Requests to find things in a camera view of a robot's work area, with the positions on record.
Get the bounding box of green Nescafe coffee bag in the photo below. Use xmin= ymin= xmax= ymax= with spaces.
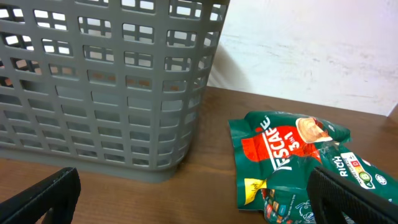
xmin=229 ymin=111 xmax=397 ymax=223

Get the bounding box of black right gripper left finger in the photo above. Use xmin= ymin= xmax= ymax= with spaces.
xmin=1 ymin=167 xmax=81 ymax=223

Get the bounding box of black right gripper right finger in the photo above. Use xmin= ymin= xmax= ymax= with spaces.
xmin=307 ymin=167 xmax=397 ymax=224

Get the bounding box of grey plastic lattice basket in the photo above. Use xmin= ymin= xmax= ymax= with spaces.
xmin=1 ymin=0 xmax=229 ymax=182

